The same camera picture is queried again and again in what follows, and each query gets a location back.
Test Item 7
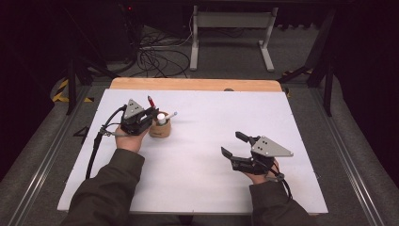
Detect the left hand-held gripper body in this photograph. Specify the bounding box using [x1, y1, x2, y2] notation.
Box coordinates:
[120, 98, 154, 137]

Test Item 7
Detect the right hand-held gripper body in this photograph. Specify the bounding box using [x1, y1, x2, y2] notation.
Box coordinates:
[230, 135, 295, 176]

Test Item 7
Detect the wooden pen holder cup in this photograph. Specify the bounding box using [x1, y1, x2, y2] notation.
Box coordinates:
[148, 110, 172, 138]

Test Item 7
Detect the person's right hand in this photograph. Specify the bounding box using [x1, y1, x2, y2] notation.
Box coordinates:
[246, 158, 280, 186]

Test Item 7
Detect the person's left hand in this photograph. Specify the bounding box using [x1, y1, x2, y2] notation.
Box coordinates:
[115, 125, 151, 153]

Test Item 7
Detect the white table sheet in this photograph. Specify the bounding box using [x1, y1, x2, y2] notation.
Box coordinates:
[56, 89, 329, 215]

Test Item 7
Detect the black tripod stand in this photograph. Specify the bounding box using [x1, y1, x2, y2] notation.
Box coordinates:
[64, 56, 119, 116]

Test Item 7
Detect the yellow black hazard tape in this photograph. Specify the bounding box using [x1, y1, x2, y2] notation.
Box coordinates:
[51, 78, 94, 104]

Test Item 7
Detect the black equipment case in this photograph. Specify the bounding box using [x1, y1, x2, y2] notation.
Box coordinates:
[103, 3, 139, 62]

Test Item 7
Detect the black metal stand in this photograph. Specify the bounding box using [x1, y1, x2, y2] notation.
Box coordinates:
[277, 8, 335, 117]

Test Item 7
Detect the right hand-held gripper cable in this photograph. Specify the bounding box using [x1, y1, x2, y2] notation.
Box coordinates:
[257, 159, 294, 201]

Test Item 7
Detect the hand-held gripper cable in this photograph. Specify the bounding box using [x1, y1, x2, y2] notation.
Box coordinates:
[257, 159, 294, 201]
[85, 105, 128, 181]

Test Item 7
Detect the bundle of black floor cables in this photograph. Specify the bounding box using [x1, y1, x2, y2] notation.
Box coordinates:
[136, 26, 191, 79]

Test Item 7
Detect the left hand-held gripper cable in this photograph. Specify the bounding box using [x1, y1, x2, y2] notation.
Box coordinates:
[85, 105, 128, 181]

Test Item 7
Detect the aluminium floor rail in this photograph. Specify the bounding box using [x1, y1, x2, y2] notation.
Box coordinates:
[8, 84, 93, 226]
[309, 86, 386, 226]

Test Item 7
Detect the grey metal stand frame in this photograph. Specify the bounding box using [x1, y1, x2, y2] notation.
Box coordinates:
[189, 5, 279, 73]

